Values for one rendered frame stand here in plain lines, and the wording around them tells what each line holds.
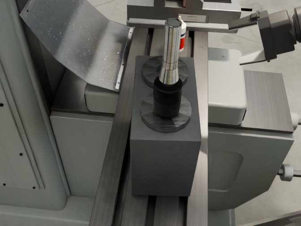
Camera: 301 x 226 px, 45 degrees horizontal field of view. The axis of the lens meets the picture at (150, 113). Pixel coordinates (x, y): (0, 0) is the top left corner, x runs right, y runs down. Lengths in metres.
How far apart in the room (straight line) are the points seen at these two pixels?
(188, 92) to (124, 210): 0.27
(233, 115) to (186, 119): 0.51
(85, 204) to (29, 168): 0.34
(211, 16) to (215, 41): 1.58
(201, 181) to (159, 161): 0.16
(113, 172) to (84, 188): 0.77
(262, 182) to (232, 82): 0.43
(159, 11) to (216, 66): 0.26
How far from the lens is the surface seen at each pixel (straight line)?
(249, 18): 0.83
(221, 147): 1.22
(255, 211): 1.87
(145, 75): 0.68
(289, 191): 1.98
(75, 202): 1.60
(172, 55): 0.53
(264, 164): 1.31
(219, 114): 1.11
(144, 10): 1.14
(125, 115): 0.88
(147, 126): 0.61
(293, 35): 0.83
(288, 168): 1.35
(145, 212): 0.73
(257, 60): 0.88
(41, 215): 1.61
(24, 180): 1.45
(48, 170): 1.38
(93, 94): 1.10
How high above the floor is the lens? 1.60
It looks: 48 degrees down
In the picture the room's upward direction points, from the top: 2 degrees clockwise
